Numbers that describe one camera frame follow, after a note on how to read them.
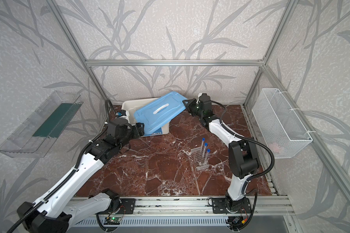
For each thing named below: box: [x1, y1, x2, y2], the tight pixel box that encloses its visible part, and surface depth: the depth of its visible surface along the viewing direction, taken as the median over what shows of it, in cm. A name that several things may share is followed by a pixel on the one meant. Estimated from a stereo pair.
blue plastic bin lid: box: [134, 91, 189, 136], surface depth 90 cm
